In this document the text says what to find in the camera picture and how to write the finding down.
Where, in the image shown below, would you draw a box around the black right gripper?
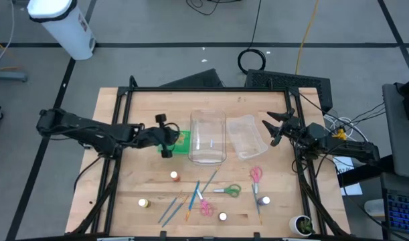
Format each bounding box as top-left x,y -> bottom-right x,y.
261,108 -> 307,147

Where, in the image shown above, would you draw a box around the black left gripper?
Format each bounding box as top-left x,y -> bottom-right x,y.
137,112 -> 180,159

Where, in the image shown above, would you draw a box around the pink scissors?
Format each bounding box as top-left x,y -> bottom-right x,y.
249,166 -> 264,195
195,189 -> 215,218

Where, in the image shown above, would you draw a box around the fine-tipped blue paintbrush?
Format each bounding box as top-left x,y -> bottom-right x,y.
200,166 -> 221,195

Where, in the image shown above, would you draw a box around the thick blue paintbrush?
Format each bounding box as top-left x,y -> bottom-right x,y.
185,180 -> 201,222

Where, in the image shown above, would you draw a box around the green scissors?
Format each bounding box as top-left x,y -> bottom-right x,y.
213,183 -> 242,198

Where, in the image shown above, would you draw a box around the green plastic basket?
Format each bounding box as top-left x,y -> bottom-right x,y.
157,130 -> 191,155

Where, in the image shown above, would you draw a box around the frosted shallow plastic tray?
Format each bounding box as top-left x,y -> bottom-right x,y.
226,114 -> 269,161

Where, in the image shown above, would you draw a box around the clear plastic bin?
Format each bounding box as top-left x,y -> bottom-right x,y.
188,108 -> 228,165

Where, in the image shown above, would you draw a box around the black flat panel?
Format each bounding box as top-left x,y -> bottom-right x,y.
159,68 -> 224,88

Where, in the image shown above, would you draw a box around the white paper sheet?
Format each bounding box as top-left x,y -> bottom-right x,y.
331,156 -> 363,197

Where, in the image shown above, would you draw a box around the white pot with plant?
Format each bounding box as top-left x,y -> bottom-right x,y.
289,214 -> 316,238

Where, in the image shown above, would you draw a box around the white rounded object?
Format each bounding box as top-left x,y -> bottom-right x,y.
363,198 -> 386,218

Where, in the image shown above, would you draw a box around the white trash bin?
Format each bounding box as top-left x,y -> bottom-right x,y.
26,0 -> 97,61

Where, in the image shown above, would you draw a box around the black keyboard with blue light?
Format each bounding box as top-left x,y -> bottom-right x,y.
384,189 -> 409,232

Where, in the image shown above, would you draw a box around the grey floor stand base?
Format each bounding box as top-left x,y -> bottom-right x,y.
0,68 -> 28,84

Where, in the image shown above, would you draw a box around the white cable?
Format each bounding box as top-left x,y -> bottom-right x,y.
323,113 -> 357,142

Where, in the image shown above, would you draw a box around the black metal table frame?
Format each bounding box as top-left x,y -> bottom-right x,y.
68,75 -> 351,241

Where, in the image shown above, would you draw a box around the black coiled cable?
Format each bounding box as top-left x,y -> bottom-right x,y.
236,0 -> 267,75

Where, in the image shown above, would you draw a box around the yellow cable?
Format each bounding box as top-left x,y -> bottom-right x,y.
295,0 -> 321,75

